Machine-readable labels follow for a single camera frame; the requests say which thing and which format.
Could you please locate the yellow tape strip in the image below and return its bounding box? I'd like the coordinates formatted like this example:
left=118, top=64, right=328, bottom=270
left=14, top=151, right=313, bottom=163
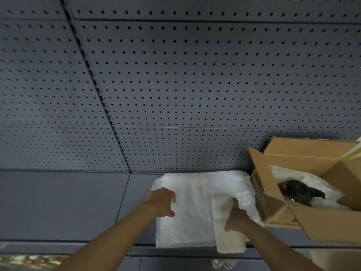
left=341, top=136, right=361, bottom=162

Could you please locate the person's left forearm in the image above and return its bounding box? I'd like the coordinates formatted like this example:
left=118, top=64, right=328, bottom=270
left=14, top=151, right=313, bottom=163
left=54, top=202, right=157, bottom=271

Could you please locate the person's right hand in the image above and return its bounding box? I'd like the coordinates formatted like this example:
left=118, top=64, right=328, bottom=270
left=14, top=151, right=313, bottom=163
left=224, top=198, right=251, bottom=233

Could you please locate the crumpled clear plastic bag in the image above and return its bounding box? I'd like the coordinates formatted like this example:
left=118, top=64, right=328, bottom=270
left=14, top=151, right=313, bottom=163
left=270, top=165, right=351, bottom=211

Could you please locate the clear plastic bottle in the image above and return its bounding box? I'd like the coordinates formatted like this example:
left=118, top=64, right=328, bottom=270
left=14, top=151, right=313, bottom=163
left=211, top=259, right=238, bottom=271

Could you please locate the black rounded object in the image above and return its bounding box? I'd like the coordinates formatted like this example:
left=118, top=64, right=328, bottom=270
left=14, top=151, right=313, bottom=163
left=278, top=179, right=326, bottom=207

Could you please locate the grey pegboard back panel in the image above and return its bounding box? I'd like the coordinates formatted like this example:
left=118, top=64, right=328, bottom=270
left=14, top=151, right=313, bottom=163
left=0, top=0, right=361, bottom=173

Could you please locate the person's right forearm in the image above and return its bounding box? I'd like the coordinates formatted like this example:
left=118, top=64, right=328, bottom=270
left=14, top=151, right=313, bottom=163
left=242, top=220, right=325, bottom=271

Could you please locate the row of snack packets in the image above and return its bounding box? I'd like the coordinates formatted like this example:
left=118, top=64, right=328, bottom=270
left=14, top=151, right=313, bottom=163
left=0, top=252, right=66, bottom=271

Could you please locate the open brown cardboard box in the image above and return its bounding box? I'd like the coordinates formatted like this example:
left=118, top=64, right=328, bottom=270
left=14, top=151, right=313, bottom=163
left=248, top=136, right=361, bottom=244

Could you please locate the person's left hand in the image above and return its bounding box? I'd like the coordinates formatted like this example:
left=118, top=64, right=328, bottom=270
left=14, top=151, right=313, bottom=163
left=146, top=187, right=176, bottom=221

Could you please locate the grey metal shelf board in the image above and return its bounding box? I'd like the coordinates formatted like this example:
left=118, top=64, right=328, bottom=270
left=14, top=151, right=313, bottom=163
left=0, top=170, right=361, bottom=258

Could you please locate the plain cardboard box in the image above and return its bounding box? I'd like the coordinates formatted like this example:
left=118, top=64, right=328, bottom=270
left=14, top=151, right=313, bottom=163
left=309, top=248, right=361, bottom=271

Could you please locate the grey slotted shelf upright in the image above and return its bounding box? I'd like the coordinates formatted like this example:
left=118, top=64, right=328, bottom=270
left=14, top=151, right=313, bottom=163
left=60, top=0, right=132, bottom=173

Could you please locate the white cloth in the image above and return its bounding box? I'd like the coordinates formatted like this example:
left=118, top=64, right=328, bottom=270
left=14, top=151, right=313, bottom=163
left=211, top=194, right=249, bottom=254

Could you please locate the white plastic bag sheet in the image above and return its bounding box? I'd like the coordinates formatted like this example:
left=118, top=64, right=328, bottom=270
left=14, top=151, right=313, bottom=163
left=151, top=170, right=264, bottom=249

